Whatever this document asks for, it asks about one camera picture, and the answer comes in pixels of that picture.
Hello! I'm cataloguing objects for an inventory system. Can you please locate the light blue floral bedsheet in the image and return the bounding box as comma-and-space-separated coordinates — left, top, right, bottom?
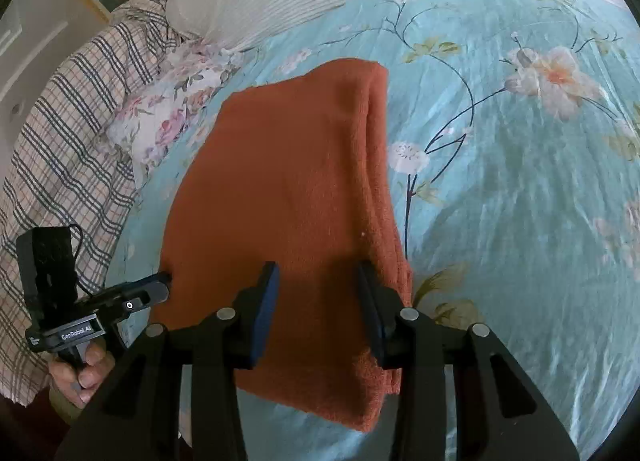
107, 0, 640, 461

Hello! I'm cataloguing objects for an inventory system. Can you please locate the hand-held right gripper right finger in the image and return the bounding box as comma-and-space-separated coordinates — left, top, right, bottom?
353, 260, 582, 461

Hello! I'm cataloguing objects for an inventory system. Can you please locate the person's left hand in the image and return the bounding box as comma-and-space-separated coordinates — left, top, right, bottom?
48, 340, 115, 404

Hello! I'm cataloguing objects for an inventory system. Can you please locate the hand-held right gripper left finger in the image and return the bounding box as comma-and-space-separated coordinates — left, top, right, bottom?
54, 261, 280, 461

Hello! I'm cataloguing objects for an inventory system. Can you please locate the white door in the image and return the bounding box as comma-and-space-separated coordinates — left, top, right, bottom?
0, 0, 112, 114

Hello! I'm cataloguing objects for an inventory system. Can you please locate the orange knitted sweater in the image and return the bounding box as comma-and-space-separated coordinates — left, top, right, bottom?
160, 58, 416, 435

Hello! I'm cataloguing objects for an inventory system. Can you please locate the pink floral pillow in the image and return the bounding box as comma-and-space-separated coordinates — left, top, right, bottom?
102, 38, 246, 187

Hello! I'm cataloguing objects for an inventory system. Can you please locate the plaid blanket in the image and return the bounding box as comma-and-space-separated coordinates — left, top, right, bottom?
0, 0, 183, 404

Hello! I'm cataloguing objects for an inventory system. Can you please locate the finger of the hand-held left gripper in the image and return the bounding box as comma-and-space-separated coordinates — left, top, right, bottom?
102, 286, 171, 329
102, 271, 173, 298

